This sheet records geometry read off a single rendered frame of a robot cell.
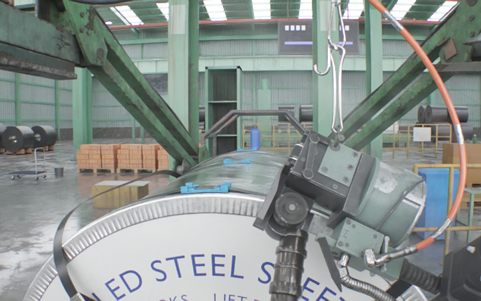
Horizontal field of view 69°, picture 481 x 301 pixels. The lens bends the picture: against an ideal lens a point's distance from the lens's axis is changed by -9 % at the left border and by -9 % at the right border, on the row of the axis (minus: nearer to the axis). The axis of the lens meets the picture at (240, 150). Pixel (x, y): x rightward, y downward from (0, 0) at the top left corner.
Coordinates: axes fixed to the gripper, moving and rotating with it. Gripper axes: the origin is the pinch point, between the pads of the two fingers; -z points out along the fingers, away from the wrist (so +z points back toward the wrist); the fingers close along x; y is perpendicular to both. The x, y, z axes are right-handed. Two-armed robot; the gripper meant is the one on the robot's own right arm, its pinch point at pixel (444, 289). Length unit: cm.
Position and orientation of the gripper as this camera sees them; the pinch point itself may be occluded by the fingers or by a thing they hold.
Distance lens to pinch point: 77.1
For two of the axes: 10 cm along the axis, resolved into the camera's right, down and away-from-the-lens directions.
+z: 1.8, -6.0, -7.8
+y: -9.0, -4.3, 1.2
